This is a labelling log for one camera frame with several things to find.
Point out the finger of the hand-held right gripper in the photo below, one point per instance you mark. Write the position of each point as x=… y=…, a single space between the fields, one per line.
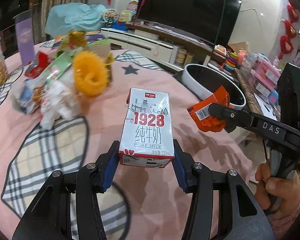
x=230 y=116

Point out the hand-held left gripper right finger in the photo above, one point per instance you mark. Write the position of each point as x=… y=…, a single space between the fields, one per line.
x=180 y=170

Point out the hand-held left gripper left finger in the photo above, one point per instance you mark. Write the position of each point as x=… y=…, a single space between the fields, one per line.
x=111 y=165

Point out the orange snack wrapper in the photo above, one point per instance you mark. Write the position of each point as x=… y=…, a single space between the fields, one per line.
x=202 y=110

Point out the white milk carton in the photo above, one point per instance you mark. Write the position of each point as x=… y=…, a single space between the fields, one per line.
x=147 y=125

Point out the white round trash bin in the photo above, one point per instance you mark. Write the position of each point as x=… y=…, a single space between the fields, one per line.
x=190 y=80

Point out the person's right hand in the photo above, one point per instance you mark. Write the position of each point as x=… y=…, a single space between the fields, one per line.
x=285 y=195

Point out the rainbow stacking rings toy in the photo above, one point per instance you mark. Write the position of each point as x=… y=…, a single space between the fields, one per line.
x=230 y=63

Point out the pink toy cup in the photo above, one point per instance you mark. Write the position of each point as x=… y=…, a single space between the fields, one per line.
x=242 y=57

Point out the pink lidded box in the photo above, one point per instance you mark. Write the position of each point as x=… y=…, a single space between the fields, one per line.
x=221 y=50

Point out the beige round tin stack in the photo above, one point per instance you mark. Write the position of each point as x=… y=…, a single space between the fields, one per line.
x=181 y=57

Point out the white crumpled plastic bag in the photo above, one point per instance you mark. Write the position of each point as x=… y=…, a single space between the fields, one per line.
x=57 y=100

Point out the blue and white packet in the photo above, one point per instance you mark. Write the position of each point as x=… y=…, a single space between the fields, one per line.
x=26 y=96

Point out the tan snack box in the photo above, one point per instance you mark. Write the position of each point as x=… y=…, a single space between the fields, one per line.
x=100 y=51

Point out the white and wood tv stand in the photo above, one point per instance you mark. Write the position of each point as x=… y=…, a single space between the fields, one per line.
x=140 y=42

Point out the black television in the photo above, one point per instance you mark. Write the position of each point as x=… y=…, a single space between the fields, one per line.
x=187 y=7

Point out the red snack packet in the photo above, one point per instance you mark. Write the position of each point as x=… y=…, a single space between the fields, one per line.
x=40 y=62

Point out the yellow crinkled wrapper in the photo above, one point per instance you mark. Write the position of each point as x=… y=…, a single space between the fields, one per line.
x=76 y=38

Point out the blue toy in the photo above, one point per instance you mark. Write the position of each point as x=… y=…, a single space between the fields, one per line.
x=120 y=26

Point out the yellow green toy box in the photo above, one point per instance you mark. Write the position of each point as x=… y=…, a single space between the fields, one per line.
x=125 y=16

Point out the ferris wheel toy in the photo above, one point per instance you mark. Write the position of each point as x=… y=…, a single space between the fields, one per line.
x=109 y=17

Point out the pink arched toy box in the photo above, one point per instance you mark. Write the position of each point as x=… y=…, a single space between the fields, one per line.
x=132 y=5

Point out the teal cloth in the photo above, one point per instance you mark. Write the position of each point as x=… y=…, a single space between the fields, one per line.
x=75 y=20

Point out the purple bottle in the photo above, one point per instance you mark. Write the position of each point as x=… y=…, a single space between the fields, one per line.
x=25 y=40

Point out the red lantern wall decoration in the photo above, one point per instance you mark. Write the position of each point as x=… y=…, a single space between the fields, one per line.
x=286 y=45
x=292 y=13
x=289 y=28

